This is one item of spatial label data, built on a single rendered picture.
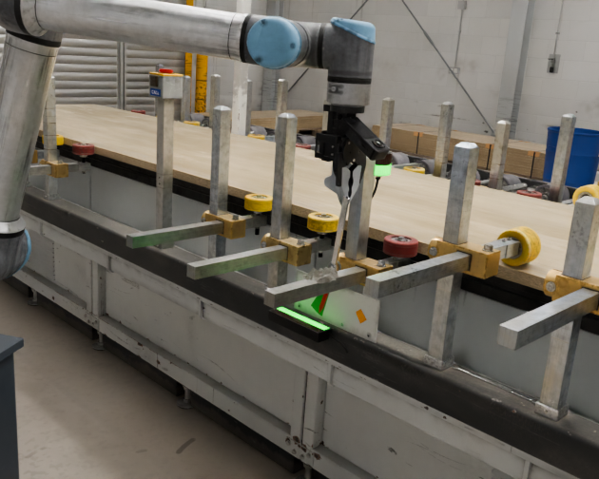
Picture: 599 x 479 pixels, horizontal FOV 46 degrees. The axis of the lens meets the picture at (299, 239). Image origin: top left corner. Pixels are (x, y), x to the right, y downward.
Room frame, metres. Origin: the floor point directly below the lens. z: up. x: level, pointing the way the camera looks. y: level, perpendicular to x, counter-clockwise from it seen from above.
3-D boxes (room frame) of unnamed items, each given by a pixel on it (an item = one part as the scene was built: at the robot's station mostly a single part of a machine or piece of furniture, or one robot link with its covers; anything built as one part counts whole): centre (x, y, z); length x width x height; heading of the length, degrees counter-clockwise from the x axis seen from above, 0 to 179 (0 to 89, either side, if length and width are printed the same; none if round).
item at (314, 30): (1.48, 0.04, 1.33); 0.12 x 0.12 x 0.09; 79
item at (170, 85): (2.05, 0.41, 1.18); 0.07 x 0.07 x 0.08; 46
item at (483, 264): (1.33, -0.32, 0.95); 0.14 x 0.06 x 0.05; 46
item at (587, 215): (1.17, -0.49, 0.87); 0.04 x 0.04 x 0.48; 46
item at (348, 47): (1.47, -0.08, 1.32); 0.10 x 0.09 x 0.12; 79
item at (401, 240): (1.57, -0.24, 0.85); 0.08 x 0.08 x 0.11
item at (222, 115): (1.87, 0.23, 0.92); 0.04 x 0.04 x 0.48; 46
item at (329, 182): (1.46, -0.07, 1.05); 0.06 x 0.03 x 0.09; 46
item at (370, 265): (1.51, -0.15, 0.85); 0.14 x 0.06 x 0.05; 46
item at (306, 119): (10.16, 0.63, 0.23); 2.41 x 0.77 x 0.17; 138
